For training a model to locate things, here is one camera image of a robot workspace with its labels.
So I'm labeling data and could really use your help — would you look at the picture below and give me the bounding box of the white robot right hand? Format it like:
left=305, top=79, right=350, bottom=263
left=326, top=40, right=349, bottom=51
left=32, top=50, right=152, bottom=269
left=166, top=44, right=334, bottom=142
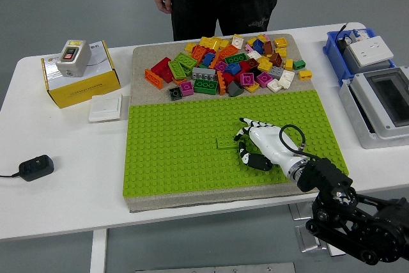
left=233, top=117, right=308, bottom=175

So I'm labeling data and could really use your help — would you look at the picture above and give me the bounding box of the lime green long brick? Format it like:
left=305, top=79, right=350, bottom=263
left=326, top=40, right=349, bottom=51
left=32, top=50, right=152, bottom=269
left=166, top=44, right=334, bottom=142
left=168, top=60, right=188, bottom=79
left=174, top=52, right=198, bottom=70
left=216, top=134, right=241, bottom=150

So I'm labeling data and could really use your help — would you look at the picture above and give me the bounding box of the dark grey sloped brick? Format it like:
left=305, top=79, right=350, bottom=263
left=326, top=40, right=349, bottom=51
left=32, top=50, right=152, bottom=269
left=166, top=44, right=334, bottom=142
left=227, top=81, right=245, bottom=97

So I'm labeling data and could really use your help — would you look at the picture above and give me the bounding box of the yellow long brick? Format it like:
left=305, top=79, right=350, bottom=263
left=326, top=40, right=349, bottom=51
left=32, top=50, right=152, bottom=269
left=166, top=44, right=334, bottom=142
left=199, top=36, right=222, bottom=52

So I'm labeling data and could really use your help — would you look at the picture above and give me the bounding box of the red large brick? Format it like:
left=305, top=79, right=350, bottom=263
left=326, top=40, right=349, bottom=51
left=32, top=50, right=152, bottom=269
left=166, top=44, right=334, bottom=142
left=151, top=56, right=175, bottom=84

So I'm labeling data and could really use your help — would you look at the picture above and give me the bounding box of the grey square brick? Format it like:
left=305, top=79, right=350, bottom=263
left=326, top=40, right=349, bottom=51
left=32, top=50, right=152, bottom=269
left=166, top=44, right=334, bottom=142
left=268, top=65, right=284, bottom=79

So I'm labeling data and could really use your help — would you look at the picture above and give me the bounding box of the orange long brick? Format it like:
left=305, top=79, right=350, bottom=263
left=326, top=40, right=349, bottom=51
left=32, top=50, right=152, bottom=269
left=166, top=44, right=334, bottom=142
left=217, top=70, right=227, bottom=95
left=218, top=44, right=240, bottom=60
left=144, top=68, right=164, bottom=90

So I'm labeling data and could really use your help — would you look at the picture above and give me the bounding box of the dark green long brick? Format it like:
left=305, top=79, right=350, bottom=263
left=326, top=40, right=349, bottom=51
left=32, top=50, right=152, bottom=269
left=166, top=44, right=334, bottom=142
left=224, top=52, right=249, bottom=65
left=193, top=79, right=219, bottom=95

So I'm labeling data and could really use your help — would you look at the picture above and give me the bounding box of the grey long brick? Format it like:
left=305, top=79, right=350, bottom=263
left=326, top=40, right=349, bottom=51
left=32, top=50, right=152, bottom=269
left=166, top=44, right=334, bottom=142
left=192, top=66, right=217, bottom=81

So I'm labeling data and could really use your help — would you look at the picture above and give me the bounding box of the green studded baseplate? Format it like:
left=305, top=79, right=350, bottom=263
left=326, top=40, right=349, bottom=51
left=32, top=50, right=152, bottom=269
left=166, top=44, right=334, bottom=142
left=123, top=89, right=349, bottom=198

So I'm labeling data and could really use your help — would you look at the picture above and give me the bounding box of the black square brick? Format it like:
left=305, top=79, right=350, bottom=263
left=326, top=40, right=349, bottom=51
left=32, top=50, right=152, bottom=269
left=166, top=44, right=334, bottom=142
left=168, top=86, right=183, bottom=101

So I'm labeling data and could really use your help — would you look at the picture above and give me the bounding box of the grey-brown foam mat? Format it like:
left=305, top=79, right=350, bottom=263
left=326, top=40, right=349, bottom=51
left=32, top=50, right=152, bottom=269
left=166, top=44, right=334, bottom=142
left=123, top=33, right=350, bottom=213

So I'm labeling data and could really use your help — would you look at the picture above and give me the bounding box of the grey plastic box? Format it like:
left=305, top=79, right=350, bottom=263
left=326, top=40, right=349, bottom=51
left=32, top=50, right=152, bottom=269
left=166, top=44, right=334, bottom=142
left=343, top=47, right=396, bottom=75

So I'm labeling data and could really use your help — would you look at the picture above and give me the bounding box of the yellow white cardboard box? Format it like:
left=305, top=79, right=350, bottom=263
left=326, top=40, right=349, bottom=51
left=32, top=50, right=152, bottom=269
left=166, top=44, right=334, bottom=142
left=40, top=40, right=122, bottom=109

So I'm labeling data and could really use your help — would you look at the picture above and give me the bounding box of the blue plastic bin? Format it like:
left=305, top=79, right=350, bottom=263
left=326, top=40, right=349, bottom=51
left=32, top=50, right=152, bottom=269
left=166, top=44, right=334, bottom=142
left=322, top=27, right=397, bottom=87

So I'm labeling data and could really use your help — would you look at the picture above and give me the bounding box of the long metal floor strip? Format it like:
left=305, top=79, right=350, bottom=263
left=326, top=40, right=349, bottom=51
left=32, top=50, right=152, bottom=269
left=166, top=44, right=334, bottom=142
left=135, top=262, right=297, bottom=273

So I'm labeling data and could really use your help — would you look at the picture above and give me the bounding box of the white circuit breaker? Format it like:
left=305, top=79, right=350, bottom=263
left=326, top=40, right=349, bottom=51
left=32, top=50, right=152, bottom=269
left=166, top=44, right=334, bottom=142
left=351, top=28, right=368, bottom=43

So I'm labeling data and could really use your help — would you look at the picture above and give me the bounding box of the white table leg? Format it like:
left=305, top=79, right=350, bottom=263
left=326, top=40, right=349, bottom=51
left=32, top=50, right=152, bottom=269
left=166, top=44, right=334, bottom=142
left=90, top=228, right=109, bottom=273

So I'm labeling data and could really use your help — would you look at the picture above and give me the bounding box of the black power adapter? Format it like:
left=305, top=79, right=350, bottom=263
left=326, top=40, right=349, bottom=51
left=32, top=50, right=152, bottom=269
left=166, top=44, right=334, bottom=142
left=19, top=154, right=55, bottom=182

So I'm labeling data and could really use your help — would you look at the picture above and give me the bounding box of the black robot hand cable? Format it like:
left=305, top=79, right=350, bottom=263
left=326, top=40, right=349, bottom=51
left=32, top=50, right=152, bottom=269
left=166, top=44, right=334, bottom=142
left=278, top=123, right=321, bottom=160

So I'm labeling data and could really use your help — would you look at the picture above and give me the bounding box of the metal floor bracket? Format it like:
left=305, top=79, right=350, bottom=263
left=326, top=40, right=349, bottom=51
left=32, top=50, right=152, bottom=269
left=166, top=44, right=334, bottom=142
left=294, top=222, right=327, bottom=253
left=289, top=202, right=316, bottom=221

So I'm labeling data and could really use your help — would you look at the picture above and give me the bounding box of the grey windowed enclosure box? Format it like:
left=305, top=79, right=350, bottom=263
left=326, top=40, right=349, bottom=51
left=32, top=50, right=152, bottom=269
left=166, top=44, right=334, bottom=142
left=338, top=65, right=409, bottom=150

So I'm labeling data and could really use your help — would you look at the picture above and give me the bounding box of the grey push-button switch box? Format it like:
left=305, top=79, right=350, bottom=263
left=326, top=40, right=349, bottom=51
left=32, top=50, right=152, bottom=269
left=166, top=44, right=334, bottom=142
left=56, top=39, right=93, bottom=78

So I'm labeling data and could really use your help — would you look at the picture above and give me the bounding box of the white wall switch panel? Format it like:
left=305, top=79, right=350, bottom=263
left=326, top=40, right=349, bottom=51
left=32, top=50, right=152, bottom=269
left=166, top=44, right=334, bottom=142
left=88, top=93, right=123, bottom=123

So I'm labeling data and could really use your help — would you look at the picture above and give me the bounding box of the white wall socket panel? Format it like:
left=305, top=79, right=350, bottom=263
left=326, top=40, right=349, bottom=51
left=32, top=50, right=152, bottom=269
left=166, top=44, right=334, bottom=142
left=347, top=35, right=395, bottom=66

